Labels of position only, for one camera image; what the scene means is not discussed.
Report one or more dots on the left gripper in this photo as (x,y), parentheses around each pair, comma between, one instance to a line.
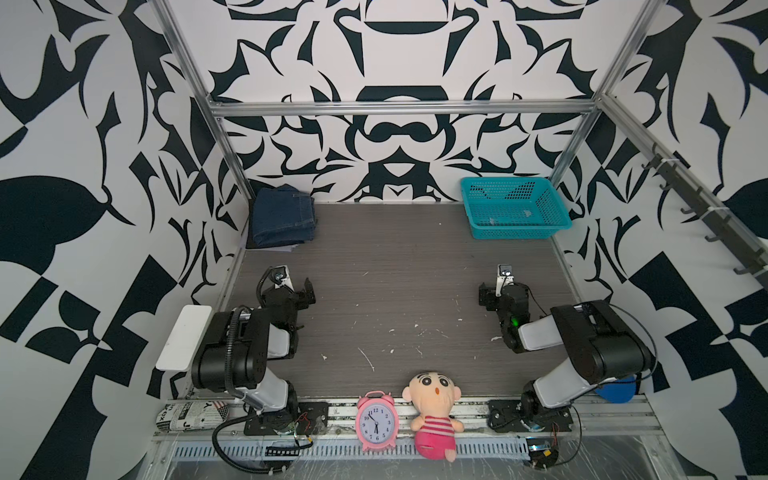
(301,300)

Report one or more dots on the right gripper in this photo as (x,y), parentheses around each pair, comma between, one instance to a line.
(490,293)

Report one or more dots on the denim garment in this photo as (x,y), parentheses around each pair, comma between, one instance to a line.
(283,208)

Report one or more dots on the black garment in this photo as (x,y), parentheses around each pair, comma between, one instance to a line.
(269,240)

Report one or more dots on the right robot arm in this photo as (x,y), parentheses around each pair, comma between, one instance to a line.
(600,347)

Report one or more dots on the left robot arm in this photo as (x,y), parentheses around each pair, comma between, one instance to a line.
(238,344)

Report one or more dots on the teal plastic basket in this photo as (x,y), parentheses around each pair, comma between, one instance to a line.
(513,208)

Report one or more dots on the plush doll pink shirt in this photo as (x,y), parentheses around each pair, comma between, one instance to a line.
(433,395)

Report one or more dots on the white rectangular panel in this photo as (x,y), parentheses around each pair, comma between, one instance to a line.
(185,338)

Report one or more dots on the pink alarm clock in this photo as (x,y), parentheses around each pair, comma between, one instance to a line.
(377,421)

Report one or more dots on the folded newspaper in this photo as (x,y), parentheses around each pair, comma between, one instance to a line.
(192,416)

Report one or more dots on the blue cloth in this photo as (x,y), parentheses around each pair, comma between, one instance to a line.
(618,392)

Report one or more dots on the small circuit board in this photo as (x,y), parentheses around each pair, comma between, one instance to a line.
(542,455)

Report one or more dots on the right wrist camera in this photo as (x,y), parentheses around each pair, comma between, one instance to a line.
(505,276)

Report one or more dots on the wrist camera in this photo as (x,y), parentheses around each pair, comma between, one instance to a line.
(505,276)
(280,277)

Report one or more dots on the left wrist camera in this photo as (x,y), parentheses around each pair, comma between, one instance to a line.
(280,277)

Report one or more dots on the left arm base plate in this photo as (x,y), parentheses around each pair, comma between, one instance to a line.
(303,419)

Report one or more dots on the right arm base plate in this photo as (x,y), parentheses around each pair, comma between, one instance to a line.
(520,416)

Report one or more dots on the grey wall hook rail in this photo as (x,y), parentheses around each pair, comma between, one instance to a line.
(701,204)

